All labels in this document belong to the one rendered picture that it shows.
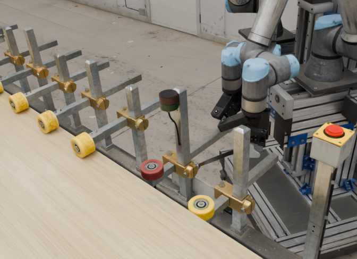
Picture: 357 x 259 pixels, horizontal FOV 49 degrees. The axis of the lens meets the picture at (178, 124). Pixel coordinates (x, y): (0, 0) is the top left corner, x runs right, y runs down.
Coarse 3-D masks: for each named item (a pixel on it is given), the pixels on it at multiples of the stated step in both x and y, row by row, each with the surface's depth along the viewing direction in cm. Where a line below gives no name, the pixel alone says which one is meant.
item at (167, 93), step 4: (160, 92) 123; (164, 92) 123; (168, 92) 123; (172, 92) 123; (164, 96) 121; (168, 96) 121; (172, 96) 120; (172, 104) 122; (168, 112) 125; (172, 120) 128; (176, 124) 130; (176, 128) 131; (180, 144) 135
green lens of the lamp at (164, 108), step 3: (159, 102) 123; (177, 102) 123; (162, 105) 122; (165, 105) 121; (168, 105) 121; (171, 105) 121; (174, 105) 122; (177, 105) 123; (162, 108) 123; (165, 108) 122; (168, 108) 122; (171, 108) 122; (174, 108) 122; (165, 111) 123; (168, 111) 122; (171, 111) 122
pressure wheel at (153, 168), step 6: (144, 162) 137; (150, 162) 137; (156, 162) 137; (144, 168) 134; (150, 168) 135; (156, 168) 134; (162, 168) 134; (144, 174) 133; (150, 174) 132; (156, 174) 133; (162, 174) 135; (150, 180) 134
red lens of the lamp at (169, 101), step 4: (176, 92) 123; (160, 96) 121; (176, 96) 121; (160, 100) 122; (164, 100) 120; (168, 100) 120; (172, 100) 121; (176, 100) 122; (164, 104) 121; (168, 104) 121
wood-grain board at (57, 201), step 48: (0, 96) 187; (0, 144) 153; (48, 144) 151; (0, 192) 130; (48, 192) 128; (96, 192) 127; (144, 192) 125; (0, 240) 112; (48, 240) 111; (96, 240) 110; (144, 240) 109; (192, 240) 108
